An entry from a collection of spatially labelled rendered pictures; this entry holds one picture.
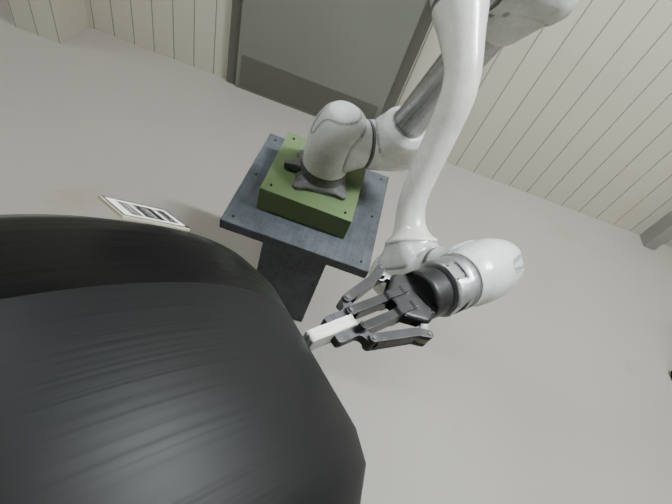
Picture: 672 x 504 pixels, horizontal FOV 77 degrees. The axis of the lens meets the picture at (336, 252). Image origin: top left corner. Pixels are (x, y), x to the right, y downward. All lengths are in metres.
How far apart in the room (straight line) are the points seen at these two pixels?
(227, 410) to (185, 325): 0.06
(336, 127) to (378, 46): 1.57
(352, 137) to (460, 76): 0.53
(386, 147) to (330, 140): 0.17
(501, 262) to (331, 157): 0.72
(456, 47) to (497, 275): 0.39
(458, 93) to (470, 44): 0.08
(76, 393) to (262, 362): 0.12
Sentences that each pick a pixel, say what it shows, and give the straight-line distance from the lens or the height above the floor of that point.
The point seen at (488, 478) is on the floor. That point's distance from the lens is 2.04.
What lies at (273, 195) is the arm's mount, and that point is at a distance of 1.36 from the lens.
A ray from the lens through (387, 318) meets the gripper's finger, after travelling 0.55.
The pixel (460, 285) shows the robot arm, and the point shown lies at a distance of 0.63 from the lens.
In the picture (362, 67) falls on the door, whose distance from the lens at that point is 2.84.
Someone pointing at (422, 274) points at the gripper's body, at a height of 1.25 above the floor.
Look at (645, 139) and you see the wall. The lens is 3.29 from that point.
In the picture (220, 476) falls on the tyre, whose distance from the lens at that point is 0.24.
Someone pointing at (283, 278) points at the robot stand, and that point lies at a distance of 1.71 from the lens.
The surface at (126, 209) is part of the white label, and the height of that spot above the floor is 1.42.
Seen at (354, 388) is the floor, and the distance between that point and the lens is 1.88.
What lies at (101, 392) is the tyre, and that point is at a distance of 0.24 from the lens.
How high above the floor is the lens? 1.68
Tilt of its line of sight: 49 degrees down
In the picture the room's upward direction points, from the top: 24 degrees clockwise
